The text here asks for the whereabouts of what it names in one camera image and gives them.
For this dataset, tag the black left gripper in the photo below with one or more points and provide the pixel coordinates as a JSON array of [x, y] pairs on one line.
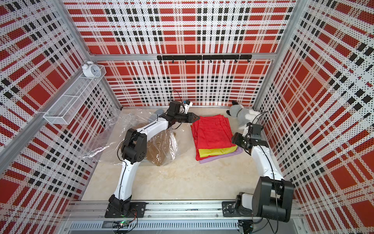
[[190, 118]]

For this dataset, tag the brown trousers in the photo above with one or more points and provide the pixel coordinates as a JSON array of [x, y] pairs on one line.
[[162, 149]]

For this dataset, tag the red trousers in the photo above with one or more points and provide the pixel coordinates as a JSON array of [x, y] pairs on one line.
[[196, 152], [212, 133]]

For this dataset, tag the clear plastic vacuum bag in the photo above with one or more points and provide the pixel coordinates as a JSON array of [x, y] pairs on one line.
[[105, 146]]

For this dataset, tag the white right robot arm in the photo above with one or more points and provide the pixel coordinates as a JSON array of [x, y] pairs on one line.
[[273, 195]]

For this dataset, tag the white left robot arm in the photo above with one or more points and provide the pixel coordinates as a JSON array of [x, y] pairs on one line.
[[134, 150]]

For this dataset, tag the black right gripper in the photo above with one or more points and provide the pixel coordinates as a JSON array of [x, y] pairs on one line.
[[236, 140]]

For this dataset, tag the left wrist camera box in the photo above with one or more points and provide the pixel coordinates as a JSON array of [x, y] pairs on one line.
[[187, 104]]

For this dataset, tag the lime green trousers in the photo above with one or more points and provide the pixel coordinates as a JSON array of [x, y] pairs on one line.
[[205, 153]]

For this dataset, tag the white alarm clock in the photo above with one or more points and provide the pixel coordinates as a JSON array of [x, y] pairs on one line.
[[91, 70]]

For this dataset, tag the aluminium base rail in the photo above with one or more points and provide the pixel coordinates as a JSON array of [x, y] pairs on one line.
[[176, 216]]

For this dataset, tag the grey white plush toy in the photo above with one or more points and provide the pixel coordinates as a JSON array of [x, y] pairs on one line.
[[242, 114]]

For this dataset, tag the white wire wall shelf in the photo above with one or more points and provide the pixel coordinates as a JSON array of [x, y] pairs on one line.
[[69, 103]]

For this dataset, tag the purple trousers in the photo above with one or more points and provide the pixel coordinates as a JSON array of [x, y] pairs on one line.
[[212, 158]]

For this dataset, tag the black wall hook rail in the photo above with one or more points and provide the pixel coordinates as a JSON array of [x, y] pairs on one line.
[[186, 58]]

